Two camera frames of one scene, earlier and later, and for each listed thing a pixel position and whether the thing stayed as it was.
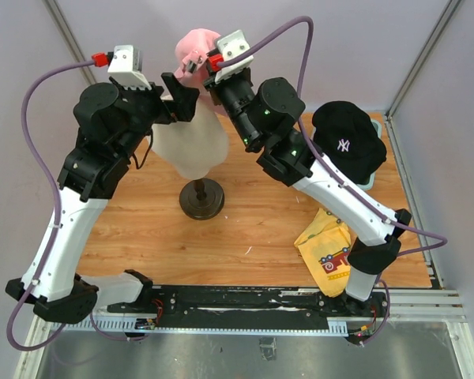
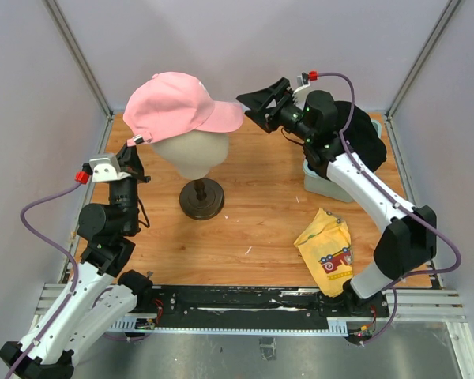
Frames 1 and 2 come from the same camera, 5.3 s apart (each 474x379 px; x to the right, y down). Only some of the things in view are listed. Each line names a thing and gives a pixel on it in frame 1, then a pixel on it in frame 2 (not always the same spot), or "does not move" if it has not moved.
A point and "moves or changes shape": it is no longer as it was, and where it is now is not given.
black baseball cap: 345,133 does not move
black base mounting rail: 255,302 does not move
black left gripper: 182,106 → 132,163
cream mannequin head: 194,148 does not move
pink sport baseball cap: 192,49 moves or changes shape
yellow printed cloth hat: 325,246 does not move
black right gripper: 214,88 → 258,101
